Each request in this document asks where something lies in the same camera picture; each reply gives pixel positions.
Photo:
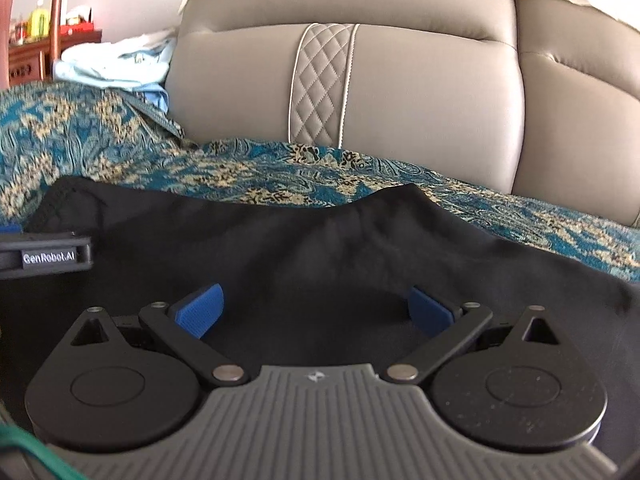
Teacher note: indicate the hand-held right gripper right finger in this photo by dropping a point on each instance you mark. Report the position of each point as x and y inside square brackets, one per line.
[430, 311]

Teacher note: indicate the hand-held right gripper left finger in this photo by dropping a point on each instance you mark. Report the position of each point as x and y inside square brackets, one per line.
[200, 310]

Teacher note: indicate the black pants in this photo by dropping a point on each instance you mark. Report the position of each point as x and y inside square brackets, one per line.
[320, 280]

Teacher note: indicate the teal patterned blanket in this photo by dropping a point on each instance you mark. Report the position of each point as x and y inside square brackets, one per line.
[100, 140]

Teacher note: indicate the grey-blue cloth strip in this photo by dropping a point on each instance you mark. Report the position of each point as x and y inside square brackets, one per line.
[157, 115]

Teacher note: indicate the light blue clothes pile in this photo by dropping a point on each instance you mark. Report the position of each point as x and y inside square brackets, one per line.
[115, 62]

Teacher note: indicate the red box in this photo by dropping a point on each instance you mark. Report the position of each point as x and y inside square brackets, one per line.
[77, 26]

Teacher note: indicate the yellow bottle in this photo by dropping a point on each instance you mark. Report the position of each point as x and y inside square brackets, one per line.
[39, 22]

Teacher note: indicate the beige leather headboard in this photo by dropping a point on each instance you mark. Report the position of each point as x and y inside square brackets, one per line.
[400, 75]

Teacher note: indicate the curved wooden post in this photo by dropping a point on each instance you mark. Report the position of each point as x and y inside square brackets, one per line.
[56, 15]

